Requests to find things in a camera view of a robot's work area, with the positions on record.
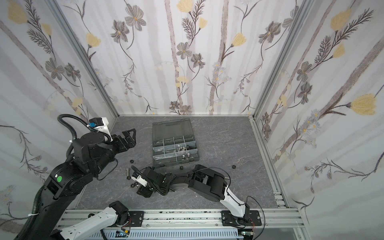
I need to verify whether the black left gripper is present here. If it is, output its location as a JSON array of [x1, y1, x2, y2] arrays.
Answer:
[[90, 127, 137, 175]]

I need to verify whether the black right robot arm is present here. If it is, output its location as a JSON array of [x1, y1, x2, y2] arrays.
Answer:
[[132, 165, 265, 229]]

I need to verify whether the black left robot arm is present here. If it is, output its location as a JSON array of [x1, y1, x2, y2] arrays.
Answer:
[[16, 114, 137, 240]]

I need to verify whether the silver bolt left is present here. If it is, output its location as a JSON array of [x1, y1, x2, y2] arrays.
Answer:
[[127, 168, 131, 180]]

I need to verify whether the green compartment organizer box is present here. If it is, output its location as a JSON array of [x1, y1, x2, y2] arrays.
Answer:
[[153, 118, 200, 169]]

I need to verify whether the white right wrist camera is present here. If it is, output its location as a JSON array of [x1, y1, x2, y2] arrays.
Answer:
[[132, 175, 148, 187]]

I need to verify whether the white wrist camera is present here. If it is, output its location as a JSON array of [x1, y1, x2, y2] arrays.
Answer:
[[132, 175, 148, 187], [88, 117, 113, 142]]

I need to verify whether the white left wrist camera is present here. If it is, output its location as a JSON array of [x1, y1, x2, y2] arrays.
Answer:
[[88, 117, 113, 142]]

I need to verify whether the white cable duct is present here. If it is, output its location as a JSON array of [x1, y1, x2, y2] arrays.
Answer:
[[87, 229, 244, 240]]

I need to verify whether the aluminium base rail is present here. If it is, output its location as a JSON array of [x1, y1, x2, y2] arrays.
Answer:
[[58, 208, 304, 232]]

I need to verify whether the aluminium corner frame post left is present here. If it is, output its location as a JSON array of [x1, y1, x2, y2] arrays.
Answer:
[[45, 0, 120, 118]]

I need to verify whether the aluminium corner frame post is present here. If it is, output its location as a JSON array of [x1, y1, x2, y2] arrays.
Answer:
[[252, 0, 315, 119], [45, 0, 120, 118]]

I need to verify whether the aluminium corner frame post right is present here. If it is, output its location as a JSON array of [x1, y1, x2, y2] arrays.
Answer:
[[252, 0, 315, 119]]

